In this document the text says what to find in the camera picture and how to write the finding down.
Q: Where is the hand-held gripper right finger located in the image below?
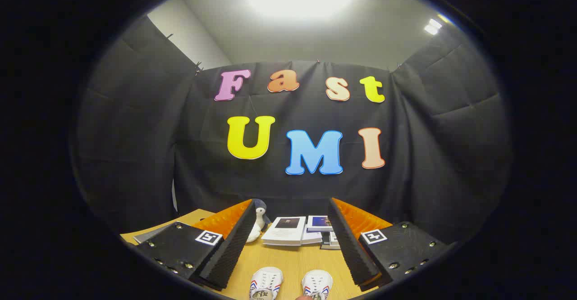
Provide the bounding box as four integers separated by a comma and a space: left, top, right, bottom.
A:
328, 197, 452, 291

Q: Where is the white canvas shoe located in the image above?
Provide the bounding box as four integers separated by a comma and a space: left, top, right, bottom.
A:
301, 270, 334, 300
249, 267, 284, 300

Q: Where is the white book dark portrait cover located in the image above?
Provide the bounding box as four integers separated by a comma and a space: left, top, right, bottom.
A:
261, 216, 307, 246

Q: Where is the grey fabric storage box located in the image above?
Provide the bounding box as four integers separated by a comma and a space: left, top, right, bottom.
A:
133, 223, 174, 245

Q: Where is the penguin plush toy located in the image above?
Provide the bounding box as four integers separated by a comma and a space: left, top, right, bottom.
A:
251, 199, 272, 228

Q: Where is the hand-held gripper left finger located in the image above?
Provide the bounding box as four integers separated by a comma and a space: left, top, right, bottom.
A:
134, 199, 257, 291

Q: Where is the white book blue picture cover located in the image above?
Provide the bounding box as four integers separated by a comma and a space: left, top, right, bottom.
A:
307, 215, 334, 232

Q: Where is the small ceiling light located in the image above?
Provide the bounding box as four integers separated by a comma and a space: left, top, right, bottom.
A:
423, 18, 444, 36

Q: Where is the plain white book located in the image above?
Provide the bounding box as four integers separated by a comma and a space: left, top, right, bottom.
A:
301, 225, 323, 245

